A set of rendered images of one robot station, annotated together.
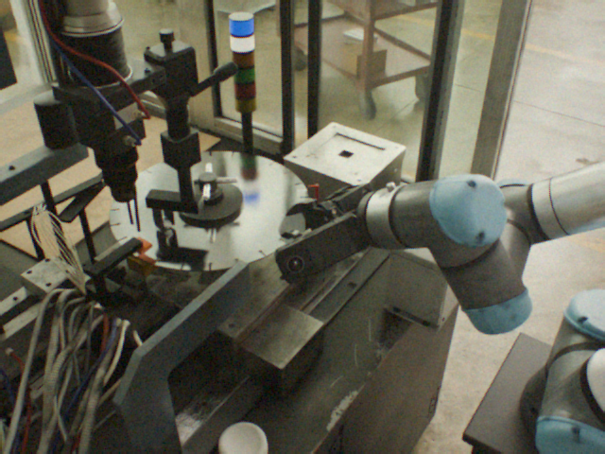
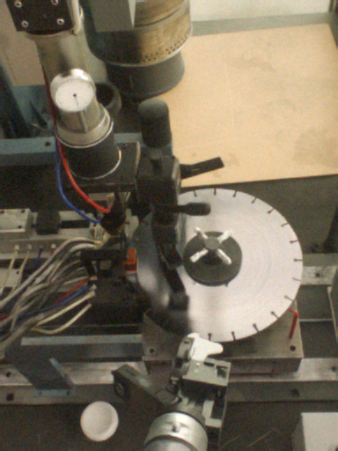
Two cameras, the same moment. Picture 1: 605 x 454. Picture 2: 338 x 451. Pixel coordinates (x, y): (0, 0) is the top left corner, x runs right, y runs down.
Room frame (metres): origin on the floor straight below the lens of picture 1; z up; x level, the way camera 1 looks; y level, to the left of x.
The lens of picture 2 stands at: (0.56, -0.26, 1.81)
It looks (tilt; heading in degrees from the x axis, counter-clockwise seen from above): 56 degrees down; 63
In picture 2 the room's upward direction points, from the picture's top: 9 degrees counter-clockwise
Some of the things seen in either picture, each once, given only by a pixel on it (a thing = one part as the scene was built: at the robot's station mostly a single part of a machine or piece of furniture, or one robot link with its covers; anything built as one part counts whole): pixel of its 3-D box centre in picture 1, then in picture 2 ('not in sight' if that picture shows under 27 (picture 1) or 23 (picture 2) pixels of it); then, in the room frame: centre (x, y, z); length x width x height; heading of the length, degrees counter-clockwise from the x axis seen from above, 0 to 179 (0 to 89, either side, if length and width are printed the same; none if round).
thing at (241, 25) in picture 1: (241, 24); not in sight; (1.15, 0.11, 1.14); 0.05 x 0.04 x 0.03; 55
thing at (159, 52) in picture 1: (175, 102); (162, 199); (0.78, 0.17, 1.17); 0.06 x 0.05 x 0.20; 136
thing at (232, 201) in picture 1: (209, 197); (212, 255); (0.85, 0.15, 0.96); 0.11 x 0.11 x 0.03
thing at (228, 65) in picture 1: (204, 75); (182, 199); (0.79, 0.13, 1.21); 0.08 x 0.06 x 0.03; 145
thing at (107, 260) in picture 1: (122, 270); (110, 262); (0.69, 0.26, 0.95); 0.10 x 0.03 x 0.07; 145
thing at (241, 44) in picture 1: (242, 41); not in sight; (1.15, 0.11, 1.11); 0.05 x 0.04 x 0.03; 55
